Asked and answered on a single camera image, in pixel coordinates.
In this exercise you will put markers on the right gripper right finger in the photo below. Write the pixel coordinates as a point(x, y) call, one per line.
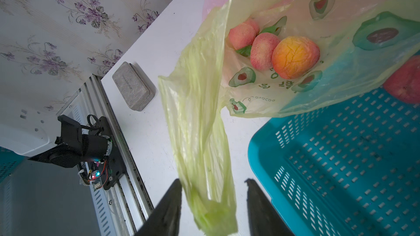
point(263, 219)

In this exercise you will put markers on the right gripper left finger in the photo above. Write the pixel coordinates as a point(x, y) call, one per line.
point(165, 218)

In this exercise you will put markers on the pink peach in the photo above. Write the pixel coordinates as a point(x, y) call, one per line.
point(243, 34)

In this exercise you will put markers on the yellow-green plastic bag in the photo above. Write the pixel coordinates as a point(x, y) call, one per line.
point(362, 43)

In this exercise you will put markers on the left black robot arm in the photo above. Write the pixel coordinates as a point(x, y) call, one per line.
point(79, 143)

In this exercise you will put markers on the teal plastic basket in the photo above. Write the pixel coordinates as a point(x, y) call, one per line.
point(351, 169)

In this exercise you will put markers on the grey eraser block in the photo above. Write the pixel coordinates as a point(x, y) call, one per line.
point(136, 89)

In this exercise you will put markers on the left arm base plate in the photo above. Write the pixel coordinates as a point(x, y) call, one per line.
point(102, 164)

